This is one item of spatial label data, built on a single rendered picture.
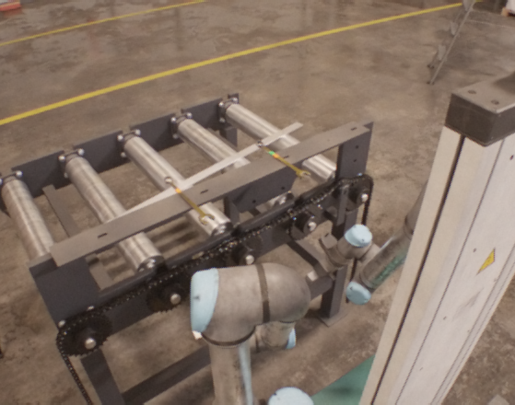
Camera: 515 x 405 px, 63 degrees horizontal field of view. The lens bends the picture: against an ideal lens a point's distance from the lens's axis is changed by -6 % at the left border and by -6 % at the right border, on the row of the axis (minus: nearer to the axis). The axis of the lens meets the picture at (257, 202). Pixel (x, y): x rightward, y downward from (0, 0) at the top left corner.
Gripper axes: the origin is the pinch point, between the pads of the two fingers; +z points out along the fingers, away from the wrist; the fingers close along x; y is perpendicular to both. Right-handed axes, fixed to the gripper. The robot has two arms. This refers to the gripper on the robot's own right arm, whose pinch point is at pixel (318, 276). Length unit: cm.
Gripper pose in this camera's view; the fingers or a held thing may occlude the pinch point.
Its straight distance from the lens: 168.4
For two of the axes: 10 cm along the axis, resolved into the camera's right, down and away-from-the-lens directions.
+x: 7.5, -3.0, 5.9
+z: -3.5, 5.8, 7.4
